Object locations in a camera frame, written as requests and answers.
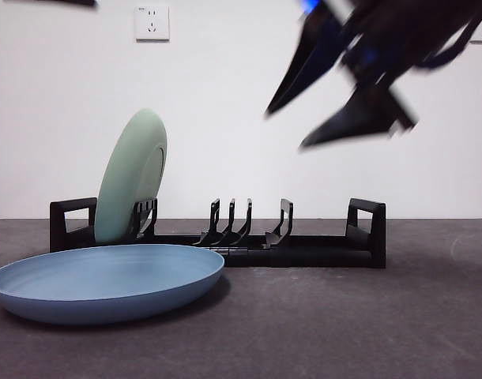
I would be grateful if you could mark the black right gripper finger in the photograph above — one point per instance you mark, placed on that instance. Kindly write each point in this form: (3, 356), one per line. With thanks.
(363, 114)
(304, 63)

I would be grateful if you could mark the pale green plate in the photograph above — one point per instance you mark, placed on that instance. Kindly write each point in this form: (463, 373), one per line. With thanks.
(130, 177)

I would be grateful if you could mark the blue plate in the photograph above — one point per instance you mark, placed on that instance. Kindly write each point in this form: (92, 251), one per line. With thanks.
(106, 288)

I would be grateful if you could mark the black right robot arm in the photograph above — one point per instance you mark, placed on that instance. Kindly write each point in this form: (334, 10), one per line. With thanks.
(407, 35)

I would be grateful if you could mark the black plate rack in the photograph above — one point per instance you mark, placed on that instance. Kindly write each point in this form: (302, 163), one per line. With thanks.
(324, 252)

